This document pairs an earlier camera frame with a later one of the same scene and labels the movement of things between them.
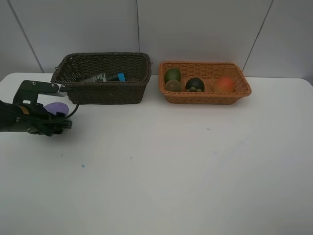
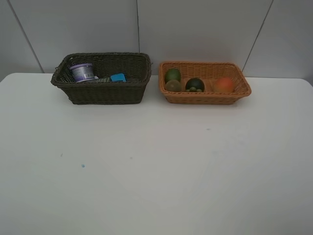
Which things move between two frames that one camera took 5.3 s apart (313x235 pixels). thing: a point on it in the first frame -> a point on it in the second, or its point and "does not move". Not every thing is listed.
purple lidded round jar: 55,107 -> 82,72
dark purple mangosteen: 194,84 does not move
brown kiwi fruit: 173,85 does not move
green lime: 172,74 does not move
